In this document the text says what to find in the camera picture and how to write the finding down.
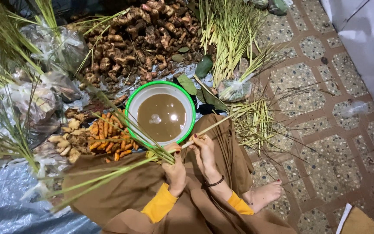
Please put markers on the brown cardboard with white paper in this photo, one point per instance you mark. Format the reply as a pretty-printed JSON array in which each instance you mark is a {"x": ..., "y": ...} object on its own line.
[{"x": 357, "y": 222}]

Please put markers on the heap of clear plastic bags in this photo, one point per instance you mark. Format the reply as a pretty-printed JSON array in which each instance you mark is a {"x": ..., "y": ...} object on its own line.
[{"x": 41, "y": 97}]

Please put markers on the pile of trimmed lemongrass stalks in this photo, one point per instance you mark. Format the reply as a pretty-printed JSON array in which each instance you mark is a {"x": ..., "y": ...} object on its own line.
[{"x": 231, "y": 35}]

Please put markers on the empty clear plastic bag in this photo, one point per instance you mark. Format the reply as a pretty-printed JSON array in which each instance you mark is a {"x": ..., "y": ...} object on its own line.
[{"x": 354, "y": 109}]

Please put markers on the pile of brown galangal roots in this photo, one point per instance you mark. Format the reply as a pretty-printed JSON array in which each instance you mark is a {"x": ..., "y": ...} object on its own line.
[{"x": 144, "y": 35}]

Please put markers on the brown skirt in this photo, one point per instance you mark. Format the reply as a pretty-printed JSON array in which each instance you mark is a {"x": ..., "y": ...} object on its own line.
[{"x": 135, "y": 188}]

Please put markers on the person's right hand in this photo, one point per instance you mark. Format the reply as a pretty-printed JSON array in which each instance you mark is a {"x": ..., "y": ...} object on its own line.
[{"x": 206, "y": 161}]

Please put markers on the person's bare foot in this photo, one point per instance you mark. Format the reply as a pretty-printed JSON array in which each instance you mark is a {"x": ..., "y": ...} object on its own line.
[{"x": 263, "y": 195}]

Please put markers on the bundles of leafy lemongrass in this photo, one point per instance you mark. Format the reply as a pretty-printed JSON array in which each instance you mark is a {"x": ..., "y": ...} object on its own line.
[{"x": 8, "y": 45}]

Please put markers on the long green leaf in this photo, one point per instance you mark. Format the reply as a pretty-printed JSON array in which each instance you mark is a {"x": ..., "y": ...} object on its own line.
[{"x": 210, "y": 97}]

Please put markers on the person's left hand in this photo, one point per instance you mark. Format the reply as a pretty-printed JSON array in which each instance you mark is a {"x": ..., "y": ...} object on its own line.
[{"x": 175, "y": 174}]

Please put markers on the silver plastic tarp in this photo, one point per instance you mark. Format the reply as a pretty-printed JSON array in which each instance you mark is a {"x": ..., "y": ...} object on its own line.
[{"x": 5, "y": 201}]

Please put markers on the long green lemongrass stalk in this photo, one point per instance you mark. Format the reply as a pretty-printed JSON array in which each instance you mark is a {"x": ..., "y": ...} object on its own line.
[{"x": 213, "y": 127}]

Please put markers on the green plastic bags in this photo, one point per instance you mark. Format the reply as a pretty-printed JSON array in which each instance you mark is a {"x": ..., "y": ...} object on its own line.
[{"x": 276, "y": 6}]

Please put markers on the lemongrass bundle in plastic bag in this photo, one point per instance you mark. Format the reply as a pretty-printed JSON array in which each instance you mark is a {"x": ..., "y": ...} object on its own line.
[{"x": 235, "y": 88}]

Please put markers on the pile of orange turmeric roots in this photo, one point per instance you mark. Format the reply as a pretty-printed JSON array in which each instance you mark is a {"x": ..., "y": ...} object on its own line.
[{"x": 109, "y": 136}]

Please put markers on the large dark green leaf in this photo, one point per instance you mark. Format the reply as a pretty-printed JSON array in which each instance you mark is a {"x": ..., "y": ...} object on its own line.
[{"x": 204, "y": 66}]

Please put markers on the heap of lemongrass trimmings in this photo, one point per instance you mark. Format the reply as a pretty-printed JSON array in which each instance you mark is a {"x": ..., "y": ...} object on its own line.
[{"x": 255, "y": 123}]

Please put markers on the green-rimmed white basin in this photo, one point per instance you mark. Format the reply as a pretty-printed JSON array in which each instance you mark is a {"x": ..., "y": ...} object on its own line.
[{"x": 161, "y": 113}]

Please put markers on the light green bay leaf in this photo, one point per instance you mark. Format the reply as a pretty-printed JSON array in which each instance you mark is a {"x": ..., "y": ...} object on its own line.
[{"x": 187, "y": 85}]

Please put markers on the pile of pale ginger pieces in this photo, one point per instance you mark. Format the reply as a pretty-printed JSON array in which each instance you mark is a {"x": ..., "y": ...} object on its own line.
[{"x": 66, "y": 143}]

